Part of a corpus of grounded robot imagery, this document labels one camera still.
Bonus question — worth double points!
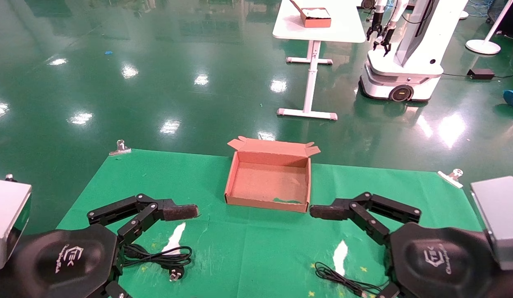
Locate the silver binder clip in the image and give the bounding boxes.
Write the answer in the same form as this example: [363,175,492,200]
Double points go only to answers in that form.
[108,139,132,156]
[437,168,464,189]

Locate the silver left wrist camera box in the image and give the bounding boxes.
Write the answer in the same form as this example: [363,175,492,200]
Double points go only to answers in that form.
[0,178,33,270]

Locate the cardboard box with white contents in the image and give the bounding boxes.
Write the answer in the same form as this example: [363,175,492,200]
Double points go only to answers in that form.
[289,0,332,29]

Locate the white pedestal table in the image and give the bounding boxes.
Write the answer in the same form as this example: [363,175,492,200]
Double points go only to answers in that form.
[273,0,367,121]

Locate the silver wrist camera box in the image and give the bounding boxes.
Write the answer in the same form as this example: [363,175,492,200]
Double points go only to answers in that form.
[0,178,33,270]
[470,176,513,271]

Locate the black power cable with plug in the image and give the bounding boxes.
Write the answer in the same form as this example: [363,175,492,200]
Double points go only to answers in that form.
[121,243,194,283]

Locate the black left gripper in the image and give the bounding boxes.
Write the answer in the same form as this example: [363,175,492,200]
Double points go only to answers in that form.
[8,223,131,298]

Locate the open brown cardboard box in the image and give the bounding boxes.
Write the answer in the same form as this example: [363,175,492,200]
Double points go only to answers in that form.
[224,136,321,214]

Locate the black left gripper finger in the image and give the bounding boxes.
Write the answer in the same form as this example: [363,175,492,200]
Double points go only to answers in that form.
[87,193,199,245]

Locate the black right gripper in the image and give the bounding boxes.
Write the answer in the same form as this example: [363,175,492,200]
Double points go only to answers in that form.
[309,191,505,298]

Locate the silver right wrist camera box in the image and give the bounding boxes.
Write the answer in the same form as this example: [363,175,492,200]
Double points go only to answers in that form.
[470,176,513,271]

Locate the white floor stand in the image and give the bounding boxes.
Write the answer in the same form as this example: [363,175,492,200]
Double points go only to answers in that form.
[465,0,513,55]

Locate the thin black cable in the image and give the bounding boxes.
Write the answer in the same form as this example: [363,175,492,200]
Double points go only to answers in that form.
[314,262,390,298]

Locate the white wheeled robot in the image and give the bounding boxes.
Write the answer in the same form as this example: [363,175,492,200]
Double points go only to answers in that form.
[359,0,469,102]

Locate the black power adapter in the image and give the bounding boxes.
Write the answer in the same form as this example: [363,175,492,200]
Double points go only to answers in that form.
[467,68,495,81]

